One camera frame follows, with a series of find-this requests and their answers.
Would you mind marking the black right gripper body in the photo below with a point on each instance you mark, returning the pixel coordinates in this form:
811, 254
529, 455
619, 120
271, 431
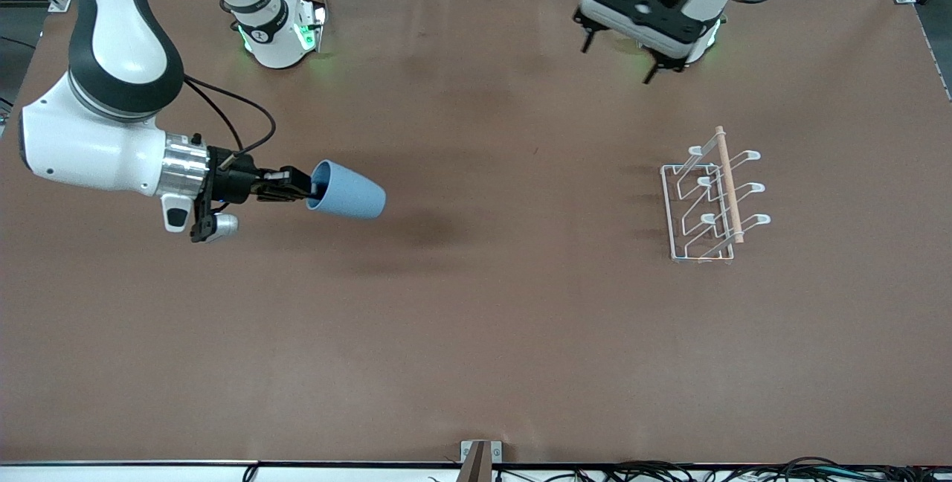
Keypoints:
235, 183

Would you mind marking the blue plastic cup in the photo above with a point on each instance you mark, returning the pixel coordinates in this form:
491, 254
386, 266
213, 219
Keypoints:
353, 195

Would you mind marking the brown table cover sheet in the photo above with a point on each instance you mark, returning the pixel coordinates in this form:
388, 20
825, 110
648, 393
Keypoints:
476, 318

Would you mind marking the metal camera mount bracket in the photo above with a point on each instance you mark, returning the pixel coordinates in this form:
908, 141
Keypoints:
480, 460

